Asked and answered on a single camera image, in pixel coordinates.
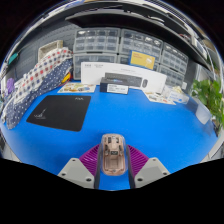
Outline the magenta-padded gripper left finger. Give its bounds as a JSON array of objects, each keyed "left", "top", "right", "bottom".
[{"left": 57, "top": 143, "right": 103, "bottom": 190}]

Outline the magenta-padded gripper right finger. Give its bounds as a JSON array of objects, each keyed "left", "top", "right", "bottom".
[{"left": 124, "top": 143, "right": 171, "bottom": 190}]

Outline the pink translucent computer mouse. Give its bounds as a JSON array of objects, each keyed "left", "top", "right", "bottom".
[{"left": 100, "top": 133, "right": 129, "bottom": 177}]

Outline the black mouse pad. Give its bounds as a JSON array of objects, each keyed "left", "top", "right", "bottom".
[{"left": 25, "top": 94, "right": 92, "bottom": 133}]

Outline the colourful sticker sheet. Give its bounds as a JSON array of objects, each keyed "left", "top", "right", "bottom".
[
  {"left": 143, "top": 90, "right": 177, "bottom": 106},
  {"left": 57, "top": 82, "right": 97, "bottom": 94}
]

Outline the clear plastic packet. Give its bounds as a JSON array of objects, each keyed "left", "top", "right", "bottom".
[{"left": 166, "top": 85, "right": 190, "bottom": 105}]

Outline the navy polka dot cloth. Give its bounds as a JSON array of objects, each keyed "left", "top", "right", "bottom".
[{"left": 1, "top": 58, "right": 74, "bottom": 130}]

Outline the small dark box white label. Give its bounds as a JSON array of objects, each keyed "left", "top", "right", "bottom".
[{"left": 99, "top": 77, "right": 130, "bottom": 95}]

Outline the yellow plastic object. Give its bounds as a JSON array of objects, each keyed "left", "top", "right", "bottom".
[{"left": 61, "top": 72, "right": 72, "bottom": 84}]

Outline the potted green plant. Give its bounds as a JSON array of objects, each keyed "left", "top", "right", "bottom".
[{"left": 190, "top": 79, "right": 224, "bottom": 134}]

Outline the long white keyboard box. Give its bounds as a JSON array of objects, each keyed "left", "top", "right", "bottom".
[{"left": 80, "top": 61, "right": 168, "bottom": 94}]

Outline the purple cloth bag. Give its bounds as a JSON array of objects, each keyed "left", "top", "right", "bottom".
[{"left": 5, "top": 78, "right": 16, "bottom": 95}]

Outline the red blue checked cloth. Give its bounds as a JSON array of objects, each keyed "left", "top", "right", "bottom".
[{"left": 14, "top": 46, "right": 74, "bottom": 98}]

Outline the yellow and blue box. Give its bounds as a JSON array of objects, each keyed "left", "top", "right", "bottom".
[{"left": 129, "top": 50, "right": 156, "bottom": 70}]

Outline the white woven basket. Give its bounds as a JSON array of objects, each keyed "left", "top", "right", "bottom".
[{"left": 37, "top": 39, "right": 64, "bottom": 61}]

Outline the teal box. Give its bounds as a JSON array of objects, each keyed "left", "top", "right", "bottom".
[{"left": 8, "top": 52, "right": 19, "bottom": 64}]

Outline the dark wall shelf unit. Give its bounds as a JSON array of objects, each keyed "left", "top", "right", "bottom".
[{"left": 64, "top": 1, "right": 214, "bottom": 71}]

